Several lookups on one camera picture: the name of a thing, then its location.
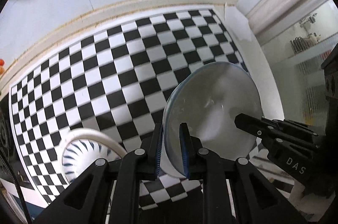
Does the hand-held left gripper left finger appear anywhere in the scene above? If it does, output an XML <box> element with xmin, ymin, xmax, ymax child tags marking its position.
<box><xmin>32</xmin><ymin>123</ymin><xmax>164</xmax><ymax>224</ymax></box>

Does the white crumpled paper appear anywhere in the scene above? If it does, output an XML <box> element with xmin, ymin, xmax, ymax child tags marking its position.
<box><xmin>224</xmin><ymin>2</ymin><xmax>252</xmax><ymax>42</ymax></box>

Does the glass door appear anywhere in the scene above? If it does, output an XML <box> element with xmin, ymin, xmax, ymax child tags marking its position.
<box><xmin>238</xmin><ymin>0</ymin><xmax>338</xmax><ymax>135</ymax></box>

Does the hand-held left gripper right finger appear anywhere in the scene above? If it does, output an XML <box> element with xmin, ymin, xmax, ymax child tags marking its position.
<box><xmin>179</xmin><ymin>122</ymin><xmax>315</xmax><ymax>224</ymax></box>

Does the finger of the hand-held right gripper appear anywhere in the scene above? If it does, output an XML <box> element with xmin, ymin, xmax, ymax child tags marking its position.
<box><xmin>234</xmin><ymin>113</ymin><xmax>319</xmax><ymax>150</ymax></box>

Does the black gas stove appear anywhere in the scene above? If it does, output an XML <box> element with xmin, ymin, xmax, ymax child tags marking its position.
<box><xmin>0</xmin><ymin>100</ymin><xmax>16</xmax><ymax>187</ymax></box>

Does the black white checkered tablecloth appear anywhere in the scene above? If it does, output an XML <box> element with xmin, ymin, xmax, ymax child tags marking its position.
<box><xmin>9</xmin><ymin>9</ymin><xmax>264</xmax><ymax>211</ymax></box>

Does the plain white plate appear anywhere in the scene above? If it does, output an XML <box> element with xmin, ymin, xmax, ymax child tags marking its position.
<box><xmin>162</xmin><ymin>61</ymin><xmax>262</xmax><ymax>178</ymax></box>

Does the blue striped white plate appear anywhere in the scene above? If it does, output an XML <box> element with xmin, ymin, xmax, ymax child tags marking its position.
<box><xmin>59</xmin><ymin>128</ymin><xmax>128</xmax><ymax>185</ymax></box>

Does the blue cabinet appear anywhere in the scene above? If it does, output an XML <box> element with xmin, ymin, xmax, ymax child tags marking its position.
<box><xmin>25</xmin><ymin>200</ymin><xmax>57</xmax><ymax>224</ymax></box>

